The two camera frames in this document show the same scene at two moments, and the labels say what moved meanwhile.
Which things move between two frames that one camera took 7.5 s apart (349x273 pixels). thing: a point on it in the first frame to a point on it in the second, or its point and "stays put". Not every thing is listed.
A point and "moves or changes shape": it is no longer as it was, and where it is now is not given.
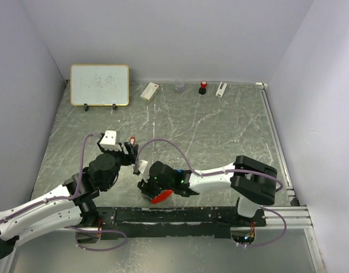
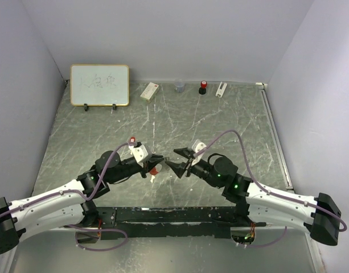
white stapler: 220,92 stays put
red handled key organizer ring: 162,196 moves or changes shape
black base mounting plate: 123,223 stays put
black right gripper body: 152,187 to 201,169
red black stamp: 202,90 stays put
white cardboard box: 150,91 stays put
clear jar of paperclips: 179,83 stays put
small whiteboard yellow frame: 99,85 stays put
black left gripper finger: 128,147 to 155,159
